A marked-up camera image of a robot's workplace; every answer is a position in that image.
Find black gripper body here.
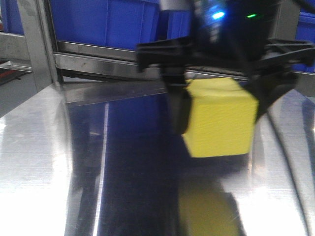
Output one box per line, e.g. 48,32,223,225
136,0,315,72

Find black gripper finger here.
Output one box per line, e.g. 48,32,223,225
160,66,191,134
242,67,298,123

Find yellow foam block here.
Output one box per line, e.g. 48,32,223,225
182,78,258,158

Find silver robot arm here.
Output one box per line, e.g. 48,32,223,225
136,0,315,134

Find blue plastic bin right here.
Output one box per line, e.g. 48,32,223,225
159,11,192,39

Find blue plastic bin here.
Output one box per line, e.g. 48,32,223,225
159,11,192,39
48,0,162,51

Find blue bin far right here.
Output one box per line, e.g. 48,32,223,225
293,6,315,73

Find blue plastic bin left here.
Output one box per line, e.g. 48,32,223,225
48,0,162,51

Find blue bin far left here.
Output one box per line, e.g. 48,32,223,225
0,0,24,35

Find stainless steel shelf frame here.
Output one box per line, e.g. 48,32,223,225
0,0,315,106

